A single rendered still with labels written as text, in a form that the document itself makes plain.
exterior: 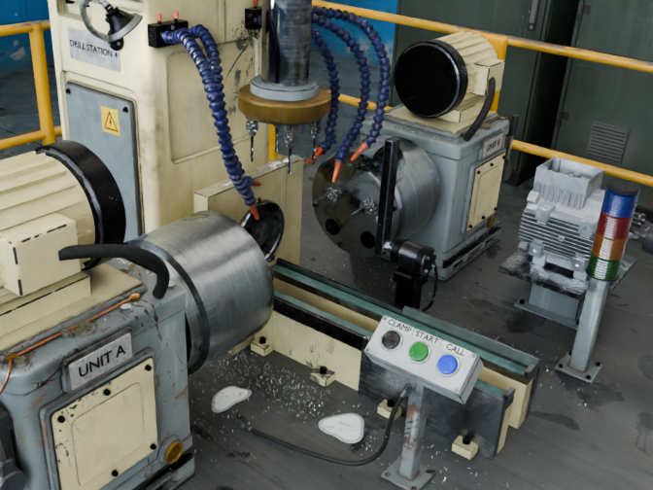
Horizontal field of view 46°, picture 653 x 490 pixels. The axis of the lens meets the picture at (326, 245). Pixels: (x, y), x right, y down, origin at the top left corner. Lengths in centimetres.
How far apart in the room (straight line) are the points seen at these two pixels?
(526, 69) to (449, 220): 282
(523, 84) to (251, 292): 352
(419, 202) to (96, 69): 73
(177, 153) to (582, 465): 97
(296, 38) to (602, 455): 93
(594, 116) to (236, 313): 347
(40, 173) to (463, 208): 115
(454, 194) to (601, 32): 270
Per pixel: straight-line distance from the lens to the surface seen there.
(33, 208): 103
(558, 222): 177
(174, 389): 122
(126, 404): 114
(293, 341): 158
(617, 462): 151
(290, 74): 143
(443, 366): 117
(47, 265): 100
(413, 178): 171
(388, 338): 120
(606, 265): 157
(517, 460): 145
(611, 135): 451
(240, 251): 130
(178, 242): 127
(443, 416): 143
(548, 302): 188
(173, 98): 154
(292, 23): 141
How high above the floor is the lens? 173
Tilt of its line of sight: 27 degrees down
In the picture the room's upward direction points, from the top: 3 degrees clockwise
